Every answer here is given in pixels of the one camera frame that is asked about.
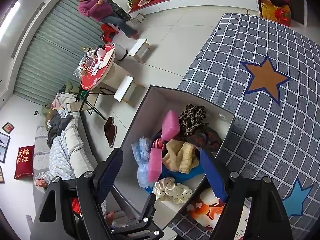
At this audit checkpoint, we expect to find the grey grid rug with stars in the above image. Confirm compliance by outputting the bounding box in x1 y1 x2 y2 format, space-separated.
167 12 320 240

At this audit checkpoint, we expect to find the pile of clothes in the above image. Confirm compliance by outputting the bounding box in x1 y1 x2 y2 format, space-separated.
41 80 80 142

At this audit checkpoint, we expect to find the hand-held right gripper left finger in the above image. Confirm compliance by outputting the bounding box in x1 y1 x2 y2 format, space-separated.
30 148 124 240

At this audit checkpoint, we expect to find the brown slipper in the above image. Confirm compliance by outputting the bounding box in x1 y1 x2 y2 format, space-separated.
107 124 117 148
104 116 115 140

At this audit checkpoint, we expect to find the small picture frame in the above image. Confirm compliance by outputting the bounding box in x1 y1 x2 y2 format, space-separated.
2 122 15 134

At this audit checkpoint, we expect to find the large picture frame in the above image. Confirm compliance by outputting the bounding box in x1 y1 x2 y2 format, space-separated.
0 133 10 163

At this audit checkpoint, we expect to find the leopard print scrunchie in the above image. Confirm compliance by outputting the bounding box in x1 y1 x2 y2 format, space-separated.
179 104 208 137

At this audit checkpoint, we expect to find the cream polka dot scrunchie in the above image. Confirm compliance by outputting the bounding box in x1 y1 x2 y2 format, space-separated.
152 177 194 204

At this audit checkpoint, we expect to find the white cylindrical bin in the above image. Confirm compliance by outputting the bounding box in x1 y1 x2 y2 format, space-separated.
114 46 129 62

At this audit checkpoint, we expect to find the light blue spotted blanket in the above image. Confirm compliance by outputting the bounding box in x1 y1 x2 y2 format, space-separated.
47 136 75 183

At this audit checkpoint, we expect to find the black folding stool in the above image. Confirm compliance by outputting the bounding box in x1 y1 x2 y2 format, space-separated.
67 90 108 120

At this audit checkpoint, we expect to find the grey pleated curtain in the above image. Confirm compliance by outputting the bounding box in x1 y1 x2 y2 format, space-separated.
14 0 105 105

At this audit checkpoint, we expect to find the beige sofa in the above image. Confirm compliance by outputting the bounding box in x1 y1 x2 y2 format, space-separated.
32 100 100 195

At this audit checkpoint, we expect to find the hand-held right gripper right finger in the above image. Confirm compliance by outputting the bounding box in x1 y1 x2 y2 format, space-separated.
199 149 294 240

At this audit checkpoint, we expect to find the small grey stool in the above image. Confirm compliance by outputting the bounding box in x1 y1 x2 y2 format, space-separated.
130 14 147 25

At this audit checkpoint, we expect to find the red gift box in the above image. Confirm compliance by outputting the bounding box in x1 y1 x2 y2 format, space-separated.
260 0 292 27

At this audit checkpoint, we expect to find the blue fleece cloth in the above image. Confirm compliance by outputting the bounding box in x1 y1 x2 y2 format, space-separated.
146 165 205 194

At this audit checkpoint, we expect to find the pink sponge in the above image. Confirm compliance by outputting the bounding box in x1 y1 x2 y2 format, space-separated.
161 109 180 142
147 147 164 183

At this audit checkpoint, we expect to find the white wooden stool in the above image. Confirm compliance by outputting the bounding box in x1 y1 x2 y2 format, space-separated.
114 76 145 108
127 39 155 64

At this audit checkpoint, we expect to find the snack pile on round table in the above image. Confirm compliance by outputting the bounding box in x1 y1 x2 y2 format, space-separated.
72 44 115 78

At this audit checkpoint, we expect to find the light blue fluffy cloth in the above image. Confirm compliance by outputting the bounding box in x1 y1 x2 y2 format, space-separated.
131 136 153 189

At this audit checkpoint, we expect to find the red plastic stool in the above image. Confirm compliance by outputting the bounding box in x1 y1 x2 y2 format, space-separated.
100 22 120 44

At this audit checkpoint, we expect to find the red cushion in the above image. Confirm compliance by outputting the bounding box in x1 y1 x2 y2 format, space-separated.
14 145 35 180

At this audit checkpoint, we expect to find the grey storage box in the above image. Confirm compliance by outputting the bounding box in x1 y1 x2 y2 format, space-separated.
110 85 235 230

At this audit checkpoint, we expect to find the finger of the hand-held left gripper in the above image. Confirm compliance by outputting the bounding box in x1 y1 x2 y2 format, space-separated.
110 194 165 240

